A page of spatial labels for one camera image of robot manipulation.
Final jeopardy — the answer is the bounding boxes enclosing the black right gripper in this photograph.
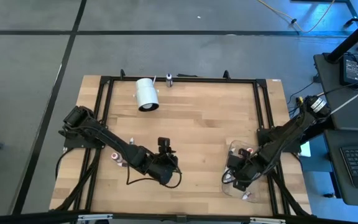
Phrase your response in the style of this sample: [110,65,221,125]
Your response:
[228,148,260,191]

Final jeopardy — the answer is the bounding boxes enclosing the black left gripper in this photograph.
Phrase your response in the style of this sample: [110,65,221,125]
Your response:
[149,137,180,185]

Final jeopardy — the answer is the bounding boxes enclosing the clear plastic container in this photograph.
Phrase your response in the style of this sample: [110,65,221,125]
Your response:
[221,139,265,205]

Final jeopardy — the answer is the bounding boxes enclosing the white paper cup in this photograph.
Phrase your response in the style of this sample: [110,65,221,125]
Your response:
[134,77,160,113]

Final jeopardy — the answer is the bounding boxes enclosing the light blue box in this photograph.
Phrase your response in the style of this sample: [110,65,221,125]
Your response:
[299,141,313,158]

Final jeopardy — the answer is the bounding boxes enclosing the black side desk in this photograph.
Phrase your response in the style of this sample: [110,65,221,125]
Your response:
[313,52,358,208]

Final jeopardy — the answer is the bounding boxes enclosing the grey slanted rod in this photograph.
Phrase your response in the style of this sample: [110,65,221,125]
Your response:
[329,81,358,116]

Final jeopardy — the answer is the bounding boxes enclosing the black power adapter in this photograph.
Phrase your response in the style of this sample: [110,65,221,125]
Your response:
[339,53,358,88]

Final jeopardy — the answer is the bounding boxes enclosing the black stand pole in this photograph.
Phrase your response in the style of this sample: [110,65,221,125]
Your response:
[325,12,358,64]

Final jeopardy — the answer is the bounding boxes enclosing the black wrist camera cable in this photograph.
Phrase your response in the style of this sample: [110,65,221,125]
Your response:
[126,161,183,189]

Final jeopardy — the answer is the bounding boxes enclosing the silver metal bracket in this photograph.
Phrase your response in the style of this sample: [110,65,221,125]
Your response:
[77,213,114,222]
[249,217,287,224]

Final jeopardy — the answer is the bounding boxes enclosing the black aluminium frame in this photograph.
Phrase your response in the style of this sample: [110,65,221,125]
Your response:
[0,68,358,224]

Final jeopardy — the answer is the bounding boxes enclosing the black arm base cable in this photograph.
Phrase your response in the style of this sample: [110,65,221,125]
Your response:
[54,148,73,181]

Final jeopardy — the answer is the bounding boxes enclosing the yellow floor cable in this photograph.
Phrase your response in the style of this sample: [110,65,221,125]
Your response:
[257,0,337,34]

